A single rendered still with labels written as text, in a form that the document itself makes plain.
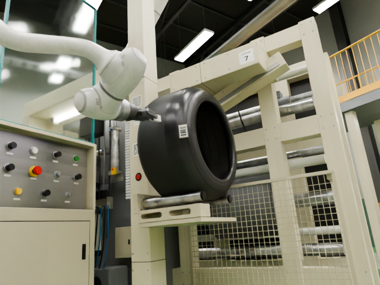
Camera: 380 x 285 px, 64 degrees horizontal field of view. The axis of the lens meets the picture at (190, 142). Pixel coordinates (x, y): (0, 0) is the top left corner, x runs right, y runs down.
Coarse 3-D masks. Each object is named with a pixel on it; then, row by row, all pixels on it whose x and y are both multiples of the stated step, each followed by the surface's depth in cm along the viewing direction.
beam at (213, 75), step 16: (240, 48) 181; (256, 48) 176; (208, 64) 192; (224, 64) 185; (256, 64) 175; (176, 80) 203; (192, 80) 196; (208, 80) 189; (224, 80) 190; (240, 80) 192
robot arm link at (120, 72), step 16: (0, 32) 93; (16, 32) 95; (16, 48) 96; (32, 48) 96; (48, 48) 96; (64, 48) 97; (80, 48) 97; (96, 48) 98; (128, 48) 100; (96, 64) 100; (112, 64) 98; (128, 64) 98; (144, 64) 101; (112, 80) 100; (128, 80) 100
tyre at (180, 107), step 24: (168, 96) 152; (192, 96) 147; (168, 120) 138; (192, 120) 140; (216, 120) 184; (144, 144) 143; (168, 144) 136; (192, 144) 136; (216, 144) 188; (144, 168) 145; (168, 168) 138; (192, 168) 136; (216, 168) 184; (168, 192) 147; (216, 192) 148
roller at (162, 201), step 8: (192, 192) 140; (200, 192) 138; (144, 200) 154; (152, 200) 151; (160, 200) 148; (168, 200) 145; (176, 200) 143; (184, 200) 141; (192, 200) 139; (200, 200) 138
